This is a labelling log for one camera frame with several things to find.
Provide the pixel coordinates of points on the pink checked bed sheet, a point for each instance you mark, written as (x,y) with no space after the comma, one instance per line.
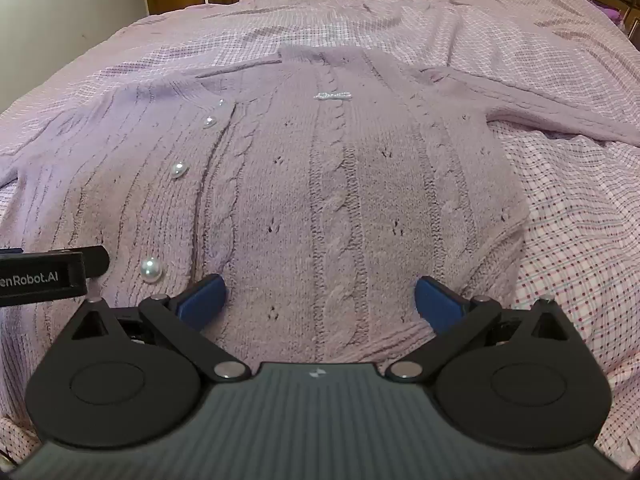
(575,210)

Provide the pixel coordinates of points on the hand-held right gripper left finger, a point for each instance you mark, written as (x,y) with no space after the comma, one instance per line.
(204,301)

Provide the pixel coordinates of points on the purple cloth item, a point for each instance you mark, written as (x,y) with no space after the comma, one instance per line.
(609,11)

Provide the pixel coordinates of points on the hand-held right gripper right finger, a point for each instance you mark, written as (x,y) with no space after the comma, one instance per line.
(440,304)

